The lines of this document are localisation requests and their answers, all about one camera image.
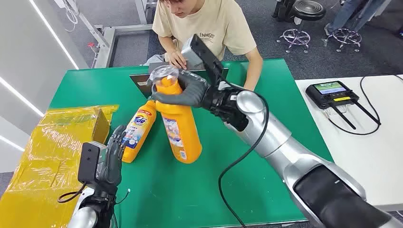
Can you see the orange Tide detergent bottle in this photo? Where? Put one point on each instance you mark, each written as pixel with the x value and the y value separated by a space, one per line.
pixel 137 132

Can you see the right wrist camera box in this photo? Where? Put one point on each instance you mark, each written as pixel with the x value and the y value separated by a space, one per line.
pixel 201 55

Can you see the black round stool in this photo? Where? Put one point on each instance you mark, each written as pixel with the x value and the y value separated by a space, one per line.
pixel 303 19

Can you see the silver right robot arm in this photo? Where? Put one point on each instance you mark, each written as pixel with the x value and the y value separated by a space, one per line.
pixel 283 148

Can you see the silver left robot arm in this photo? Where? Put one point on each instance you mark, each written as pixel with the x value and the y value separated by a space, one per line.
pixel 86 215

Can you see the green table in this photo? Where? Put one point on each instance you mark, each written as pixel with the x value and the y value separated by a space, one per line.
pixel 176 195

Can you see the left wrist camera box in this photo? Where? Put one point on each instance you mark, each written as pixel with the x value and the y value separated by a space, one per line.
pixel 89 162

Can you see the white table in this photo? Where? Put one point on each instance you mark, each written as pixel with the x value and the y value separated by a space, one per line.
pixel 371 163

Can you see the yellow film-wrapped cardboard box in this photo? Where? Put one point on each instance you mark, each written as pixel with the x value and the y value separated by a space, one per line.
pixel 47 163

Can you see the grey metal frame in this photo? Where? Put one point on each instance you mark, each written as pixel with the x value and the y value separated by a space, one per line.
pixel 105 41

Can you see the person's right hand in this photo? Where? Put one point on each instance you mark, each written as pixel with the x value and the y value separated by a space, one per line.
pixel 176 59

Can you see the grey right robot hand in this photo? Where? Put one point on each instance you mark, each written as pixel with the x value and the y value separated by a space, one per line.
pixel 192 94

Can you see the standing person's legs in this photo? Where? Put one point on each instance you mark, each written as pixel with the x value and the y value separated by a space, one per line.
pixel 343 14

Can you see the large orange detergent bottle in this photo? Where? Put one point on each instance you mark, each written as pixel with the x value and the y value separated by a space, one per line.
pixel 181 129

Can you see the black remote controller with screen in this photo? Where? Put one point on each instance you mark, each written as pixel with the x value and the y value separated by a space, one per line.
pixel 332 94

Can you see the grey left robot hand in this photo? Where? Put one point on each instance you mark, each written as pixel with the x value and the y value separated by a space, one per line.
pixel 113 163

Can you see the chrome stool base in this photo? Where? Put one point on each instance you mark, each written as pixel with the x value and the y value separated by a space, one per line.
pixel 345 37

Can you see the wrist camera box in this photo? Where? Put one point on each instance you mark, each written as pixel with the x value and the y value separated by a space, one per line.
pixel 201 55
pixel 89 162

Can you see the person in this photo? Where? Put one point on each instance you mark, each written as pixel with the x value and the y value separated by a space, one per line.
pixel 214 28

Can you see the dark flat panel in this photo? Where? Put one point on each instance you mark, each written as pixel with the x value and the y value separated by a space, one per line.
pixel 141 82

